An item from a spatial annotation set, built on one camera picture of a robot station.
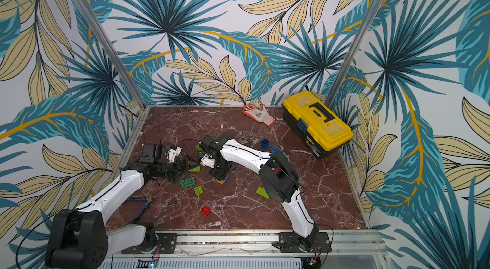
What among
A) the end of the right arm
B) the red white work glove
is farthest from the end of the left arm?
the red white work glove

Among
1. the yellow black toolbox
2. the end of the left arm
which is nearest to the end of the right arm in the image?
the end of the left arm

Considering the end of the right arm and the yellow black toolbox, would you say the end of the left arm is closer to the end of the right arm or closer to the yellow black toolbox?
the end of the right arm

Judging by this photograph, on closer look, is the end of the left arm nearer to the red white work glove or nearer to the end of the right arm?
the end of the right arm

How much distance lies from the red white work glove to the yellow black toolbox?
137 mm

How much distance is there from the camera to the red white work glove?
45.3 inches

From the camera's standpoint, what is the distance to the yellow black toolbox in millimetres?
880

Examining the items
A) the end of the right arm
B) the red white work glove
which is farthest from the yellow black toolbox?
the end of the right arm

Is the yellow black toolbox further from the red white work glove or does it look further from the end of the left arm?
the end of the left arm
